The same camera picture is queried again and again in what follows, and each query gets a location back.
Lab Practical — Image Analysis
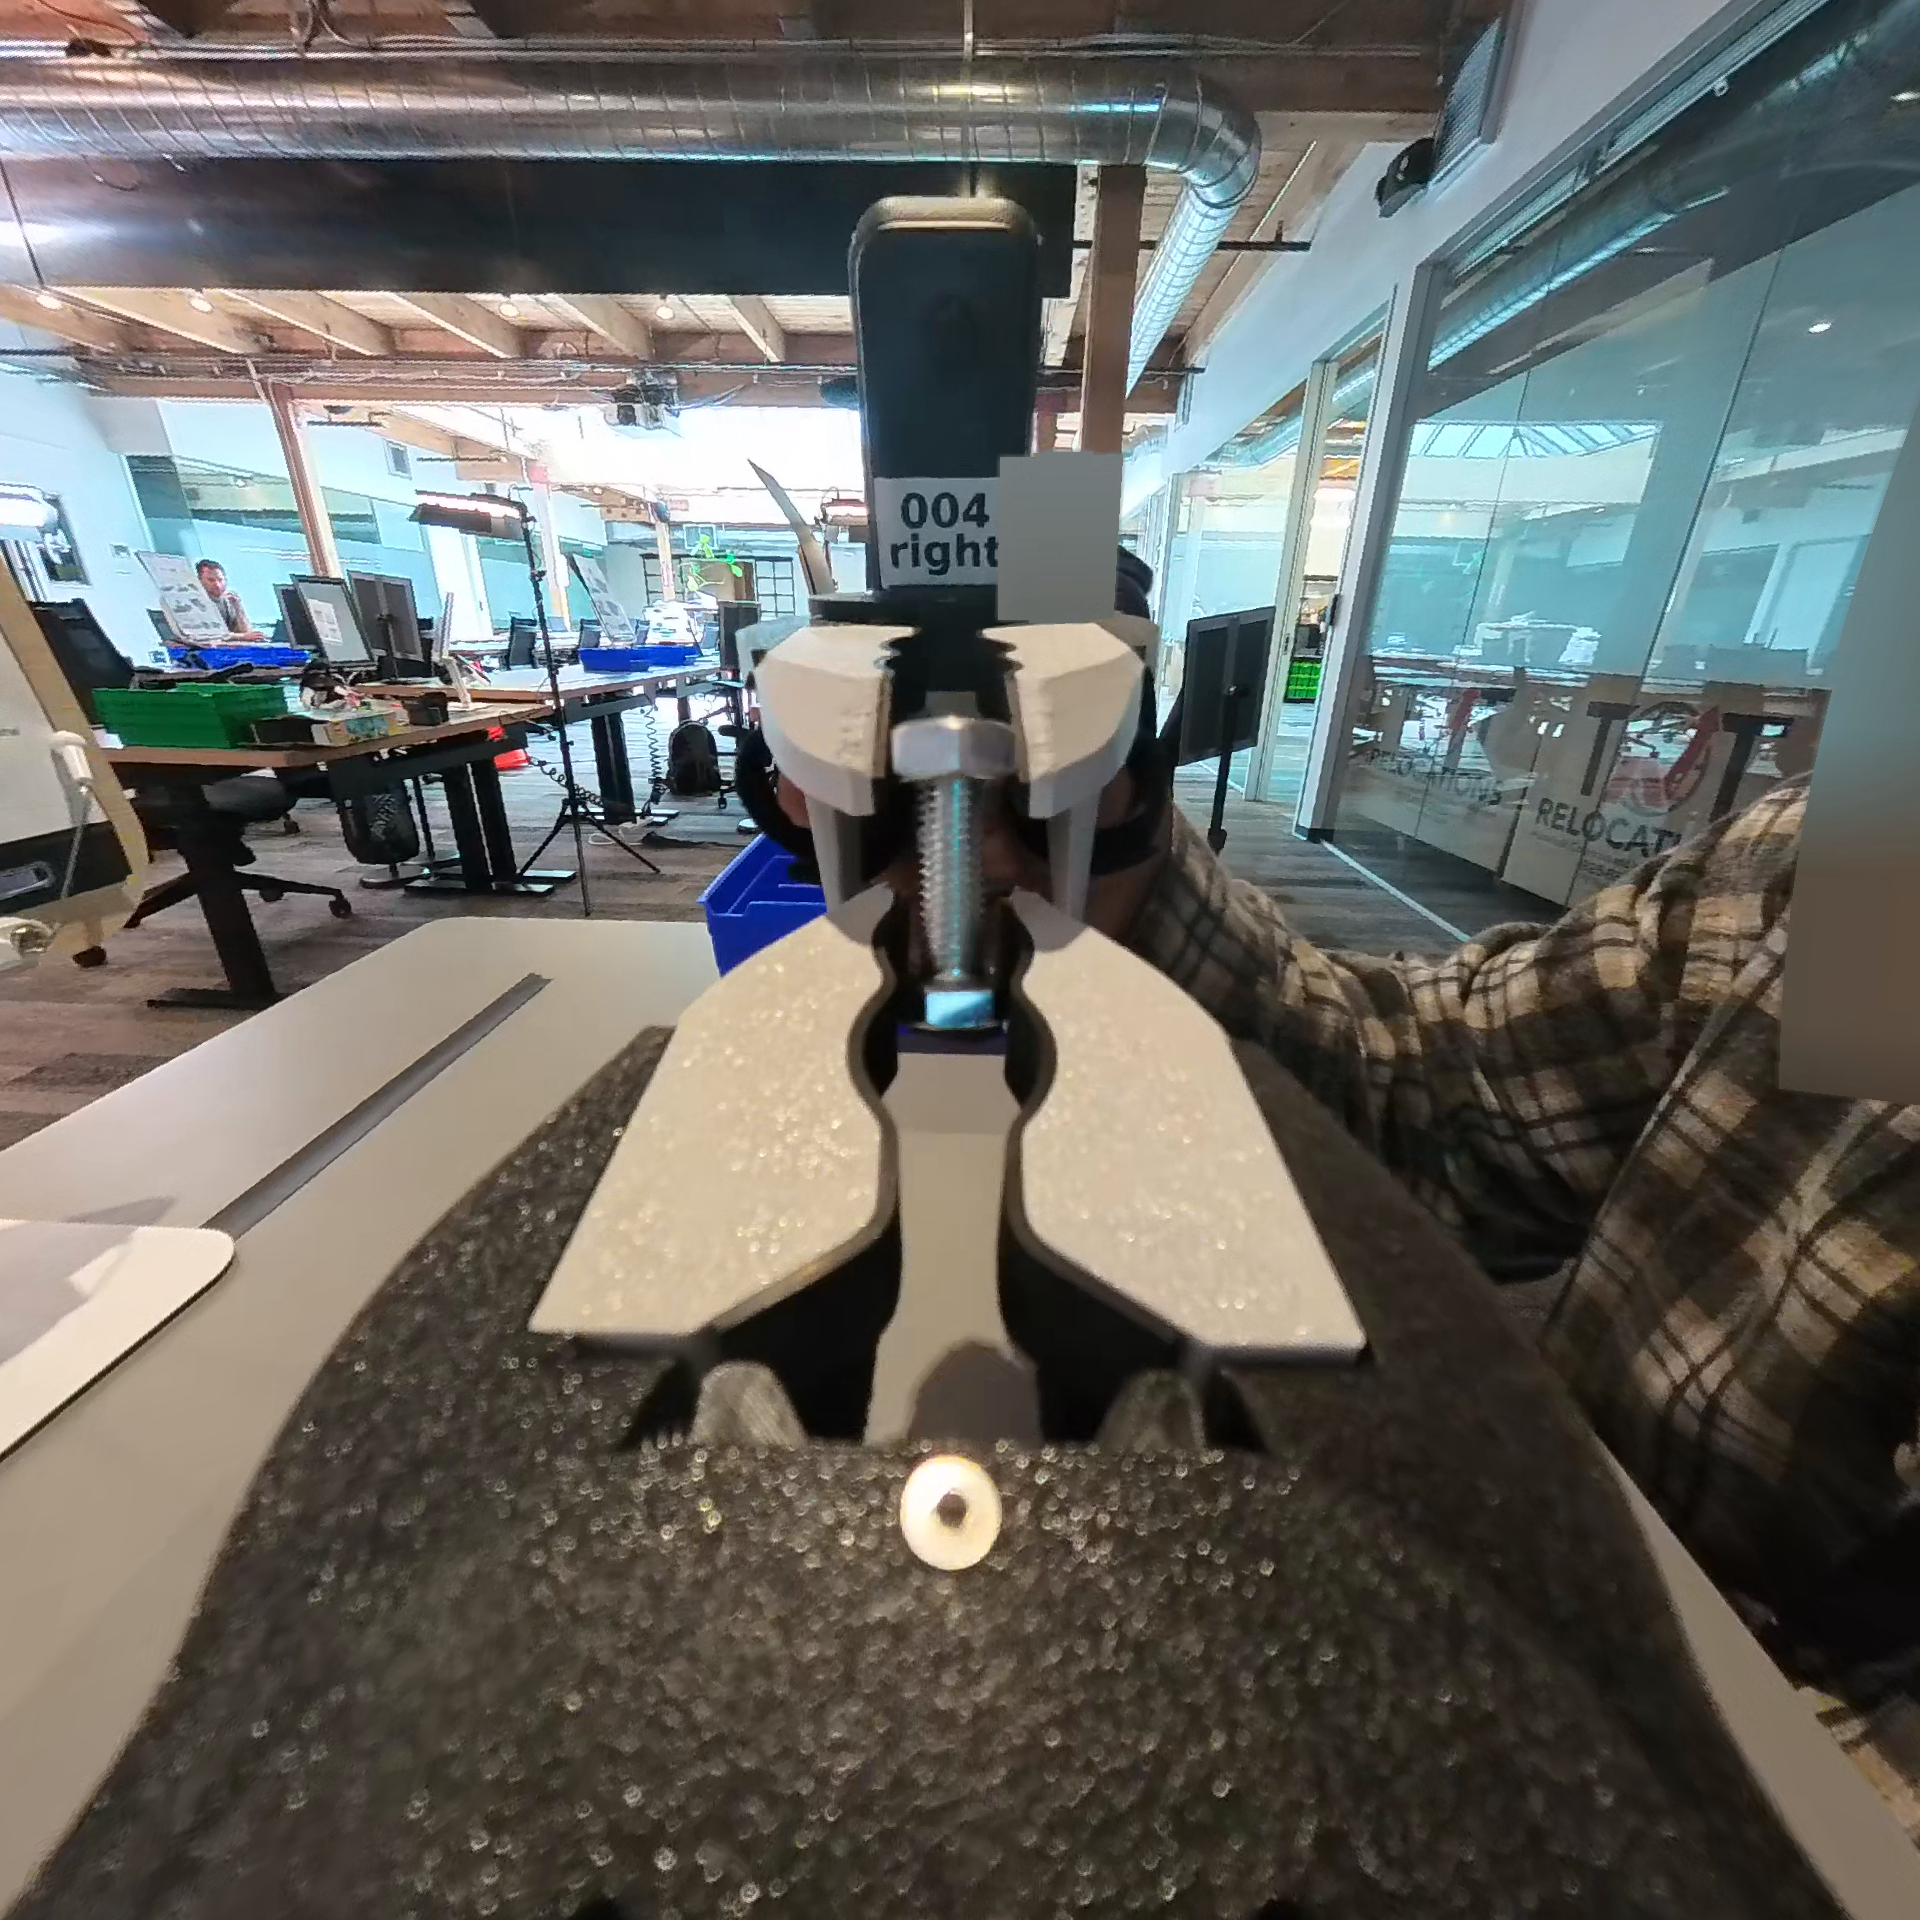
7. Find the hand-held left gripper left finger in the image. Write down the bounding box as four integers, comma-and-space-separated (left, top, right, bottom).
528, 883, 910, 1366

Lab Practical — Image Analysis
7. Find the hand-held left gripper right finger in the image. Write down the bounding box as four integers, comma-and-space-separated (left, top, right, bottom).
996, 896, 1368, 1368

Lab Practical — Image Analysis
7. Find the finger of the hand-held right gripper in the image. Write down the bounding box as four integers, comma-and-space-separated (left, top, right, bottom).
747, 622, 906, 906
1000, 612, 1160, 963

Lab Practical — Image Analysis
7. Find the steel hex bolt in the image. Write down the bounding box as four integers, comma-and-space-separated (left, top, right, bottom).
891, 718, 1019, 992

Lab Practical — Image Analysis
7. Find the blue plastic bin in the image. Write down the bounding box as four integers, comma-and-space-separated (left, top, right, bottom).
701, 832, 830, 975

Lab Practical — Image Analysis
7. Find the person's right forearm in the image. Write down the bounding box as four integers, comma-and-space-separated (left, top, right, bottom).
1118, 803, 1652, 1291

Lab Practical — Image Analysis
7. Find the black monitor on stand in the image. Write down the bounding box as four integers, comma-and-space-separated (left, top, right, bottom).
1175, 603, 1280, 847

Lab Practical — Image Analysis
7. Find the white office desk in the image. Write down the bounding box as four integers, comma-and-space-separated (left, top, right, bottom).
495, 661, 752, 834

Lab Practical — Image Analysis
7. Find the wooden office desk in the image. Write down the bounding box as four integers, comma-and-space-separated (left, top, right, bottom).
102, 674, 559, 1011

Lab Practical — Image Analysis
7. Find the tripod light stand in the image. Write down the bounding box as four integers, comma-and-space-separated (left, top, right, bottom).
406, 486, 666, 922

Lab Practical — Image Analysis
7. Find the computer monitor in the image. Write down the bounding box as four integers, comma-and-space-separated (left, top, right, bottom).
292, 574, 378, 672
348, 568, 432, 682

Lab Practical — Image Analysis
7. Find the black ceiling panel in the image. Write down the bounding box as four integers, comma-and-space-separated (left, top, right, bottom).
0, 158, 1080, 298

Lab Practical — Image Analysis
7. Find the cardboard box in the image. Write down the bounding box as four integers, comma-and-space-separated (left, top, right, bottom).
1504, 703, 1706, 906

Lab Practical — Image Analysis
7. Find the black office chair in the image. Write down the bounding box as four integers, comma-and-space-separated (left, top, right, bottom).
141, 768, 357, 923

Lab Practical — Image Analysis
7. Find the green plastic crate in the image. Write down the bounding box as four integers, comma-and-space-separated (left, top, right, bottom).
90, 682, 290, 749

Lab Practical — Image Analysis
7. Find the wooden post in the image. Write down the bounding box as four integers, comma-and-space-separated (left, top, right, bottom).
1072, 163, 1152, 452
269, 382, 342, 579

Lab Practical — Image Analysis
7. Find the silver ventilation duct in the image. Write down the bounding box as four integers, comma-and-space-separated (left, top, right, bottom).
0, 59, 1264, 395

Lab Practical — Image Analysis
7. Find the wall vent unit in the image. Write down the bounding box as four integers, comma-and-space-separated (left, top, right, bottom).
1428, 12, 1514, 186

